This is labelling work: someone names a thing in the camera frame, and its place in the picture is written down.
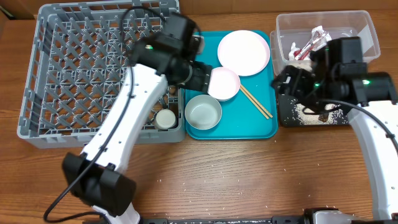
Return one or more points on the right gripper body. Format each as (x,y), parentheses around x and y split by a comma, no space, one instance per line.
(288,83)

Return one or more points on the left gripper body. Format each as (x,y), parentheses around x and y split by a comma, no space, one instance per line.
(193,76)

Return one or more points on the foil wrapper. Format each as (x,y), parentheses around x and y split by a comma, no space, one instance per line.
(316,40)

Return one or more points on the pink bowl with rice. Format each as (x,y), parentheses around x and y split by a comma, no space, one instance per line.
(224,84)

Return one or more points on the grey bowl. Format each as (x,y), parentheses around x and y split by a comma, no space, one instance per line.
(203,112)

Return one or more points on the brown food chunk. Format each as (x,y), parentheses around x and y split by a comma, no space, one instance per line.
(324,117)

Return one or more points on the white rice leftovers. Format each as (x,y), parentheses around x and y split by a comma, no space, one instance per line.
(307,117)

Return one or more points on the white paper cup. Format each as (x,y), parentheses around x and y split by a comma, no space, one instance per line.
(165,119)

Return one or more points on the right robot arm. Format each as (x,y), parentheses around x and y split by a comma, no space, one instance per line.
(340,76)

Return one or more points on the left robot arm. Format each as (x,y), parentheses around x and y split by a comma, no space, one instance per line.
(163,59)

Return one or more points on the black tray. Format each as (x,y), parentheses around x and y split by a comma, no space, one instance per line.
(286,103)

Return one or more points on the white round plate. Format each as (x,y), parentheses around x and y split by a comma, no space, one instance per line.
(244,52)

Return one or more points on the clear plastic bin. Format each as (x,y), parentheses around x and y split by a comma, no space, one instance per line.
(296,28)

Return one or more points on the grey plastic dish rack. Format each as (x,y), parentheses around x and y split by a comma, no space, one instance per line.
(77,66)

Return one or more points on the cardboard backdrop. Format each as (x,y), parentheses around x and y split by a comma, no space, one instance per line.
(22,9)

